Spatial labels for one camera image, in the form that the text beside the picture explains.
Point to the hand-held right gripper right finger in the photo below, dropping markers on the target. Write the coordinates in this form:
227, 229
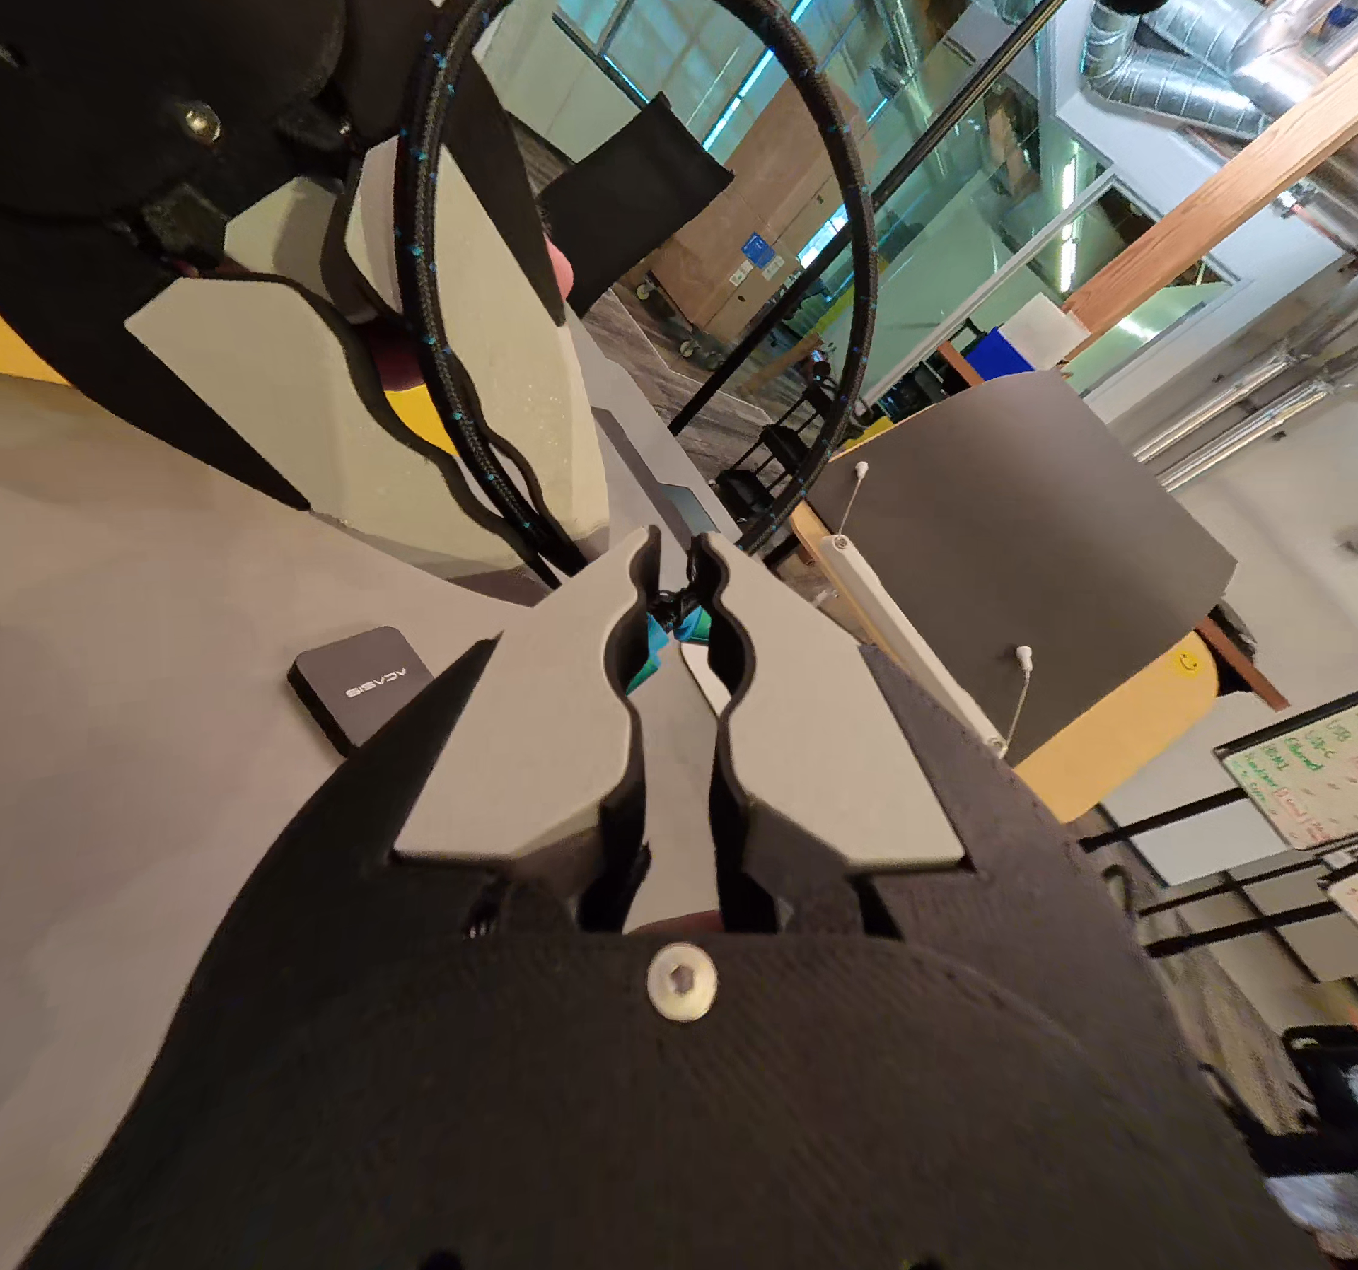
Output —
829, 758

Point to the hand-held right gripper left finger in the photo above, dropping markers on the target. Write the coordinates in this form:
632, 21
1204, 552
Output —
532, 758

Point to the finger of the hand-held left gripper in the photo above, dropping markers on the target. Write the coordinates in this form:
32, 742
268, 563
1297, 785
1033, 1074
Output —
297, 380
521, 399

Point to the black port adapter box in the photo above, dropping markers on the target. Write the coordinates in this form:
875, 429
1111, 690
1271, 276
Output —
360, 687

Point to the black office chair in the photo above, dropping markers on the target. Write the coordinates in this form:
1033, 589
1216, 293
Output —
640, 201

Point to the black tilted board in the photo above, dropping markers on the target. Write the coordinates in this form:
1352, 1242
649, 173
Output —
1038, 527

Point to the whiteboard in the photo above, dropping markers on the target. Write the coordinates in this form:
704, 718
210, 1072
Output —
1293, 776

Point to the wooden beam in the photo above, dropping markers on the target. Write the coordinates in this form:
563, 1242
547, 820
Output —
1230, 191

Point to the silver ceiling duct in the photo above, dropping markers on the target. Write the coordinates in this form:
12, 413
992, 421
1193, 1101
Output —
1210, 40

